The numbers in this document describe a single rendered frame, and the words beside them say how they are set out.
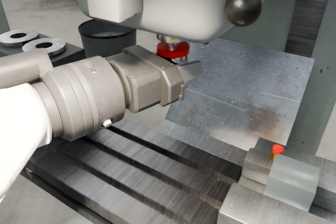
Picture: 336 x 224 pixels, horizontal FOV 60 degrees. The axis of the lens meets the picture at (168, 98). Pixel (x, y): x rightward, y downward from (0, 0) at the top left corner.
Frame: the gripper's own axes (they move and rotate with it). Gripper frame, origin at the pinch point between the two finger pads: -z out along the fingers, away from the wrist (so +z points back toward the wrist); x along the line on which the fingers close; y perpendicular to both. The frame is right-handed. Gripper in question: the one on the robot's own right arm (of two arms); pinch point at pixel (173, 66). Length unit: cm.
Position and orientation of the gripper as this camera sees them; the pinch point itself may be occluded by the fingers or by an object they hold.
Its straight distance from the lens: 43.5
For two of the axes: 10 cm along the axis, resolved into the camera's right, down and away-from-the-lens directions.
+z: -7.8, 3.3, -5.3
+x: -6.3, -4.2, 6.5
